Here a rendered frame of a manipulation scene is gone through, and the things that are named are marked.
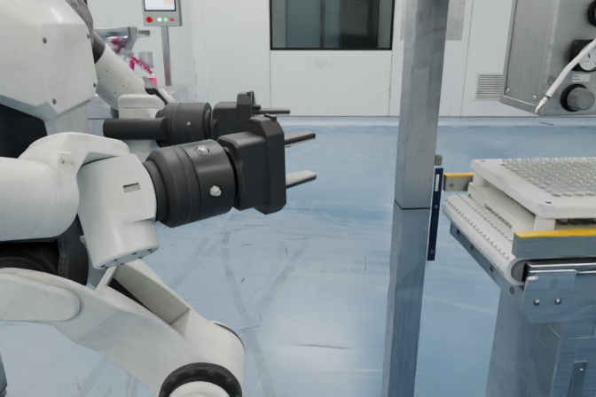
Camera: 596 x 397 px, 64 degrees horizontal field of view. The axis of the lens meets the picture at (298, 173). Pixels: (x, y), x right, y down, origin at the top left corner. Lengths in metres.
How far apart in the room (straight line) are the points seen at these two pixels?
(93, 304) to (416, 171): 0.61
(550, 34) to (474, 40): 5.29
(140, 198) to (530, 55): 0.49
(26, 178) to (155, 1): 2.93
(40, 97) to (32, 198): 0.30
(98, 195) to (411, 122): 0.61
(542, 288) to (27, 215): 0.66
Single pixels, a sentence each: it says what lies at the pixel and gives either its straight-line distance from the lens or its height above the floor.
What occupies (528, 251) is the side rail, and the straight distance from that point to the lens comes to 0.75.
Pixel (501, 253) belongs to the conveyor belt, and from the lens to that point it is 0.79.
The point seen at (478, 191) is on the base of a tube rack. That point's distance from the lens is 0.94.
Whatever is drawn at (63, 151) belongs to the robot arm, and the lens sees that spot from 0.46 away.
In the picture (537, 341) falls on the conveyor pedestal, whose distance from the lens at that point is 0.99.
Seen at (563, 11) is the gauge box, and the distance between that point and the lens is 0.64.
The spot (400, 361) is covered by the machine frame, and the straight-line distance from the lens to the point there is 1.16.
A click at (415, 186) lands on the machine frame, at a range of 0.96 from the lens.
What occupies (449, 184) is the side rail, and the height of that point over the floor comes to 0.88.
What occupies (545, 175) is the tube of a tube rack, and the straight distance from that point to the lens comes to 0.87.
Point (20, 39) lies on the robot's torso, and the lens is 0.69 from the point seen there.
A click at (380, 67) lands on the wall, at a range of 5.70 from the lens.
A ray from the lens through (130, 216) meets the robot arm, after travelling 0.49.
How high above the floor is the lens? 1.18
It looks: 18 degrees down
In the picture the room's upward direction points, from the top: straight up
